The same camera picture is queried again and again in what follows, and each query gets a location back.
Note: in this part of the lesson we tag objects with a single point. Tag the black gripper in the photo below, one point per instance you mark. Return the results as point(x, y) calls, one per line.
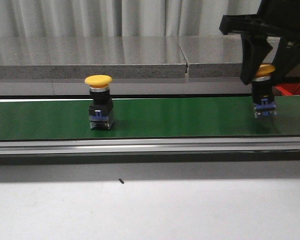
point(255, 46)

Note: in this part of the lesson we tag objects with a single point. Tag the yellow mushroom push button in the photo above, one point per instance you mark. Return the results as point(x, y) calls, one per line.
point(262, 92)
point(101, 114)

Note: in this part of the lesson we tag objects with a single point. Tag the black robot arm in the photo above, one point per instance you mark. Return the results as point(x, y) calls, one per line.
point(274, 18)

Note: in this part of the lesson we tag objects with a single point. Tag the red plastic bin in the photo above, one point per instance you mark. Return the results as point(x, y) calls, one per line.
point(286, 89)

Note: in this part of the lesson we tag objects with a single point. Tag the grey stone slab right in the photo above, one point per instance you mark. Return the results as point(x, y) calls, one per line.
point(213, 56)

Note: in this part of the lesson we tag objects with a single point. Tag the grey stone slab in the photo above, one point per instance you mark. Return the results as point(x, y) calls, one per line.
point(213, 56)
point(80, 57)

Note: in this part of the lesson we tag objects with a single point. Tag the green conveyor belt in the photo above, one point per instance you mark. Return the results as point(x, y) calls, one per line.
point(148, 118)

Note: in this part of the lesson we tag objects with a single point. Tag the grey stone slab left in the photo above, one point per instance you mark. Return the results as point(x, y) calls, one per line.
point(80, 57)

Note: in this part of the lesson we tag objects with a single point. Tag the white curtain backdrop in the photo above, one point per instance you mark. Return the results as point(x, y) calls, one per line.
point(117, 18)

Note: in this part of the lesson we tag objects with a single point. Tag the aluminium conveyor side rail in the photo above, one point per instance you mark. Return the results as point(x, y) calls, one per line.
point(155, 145)

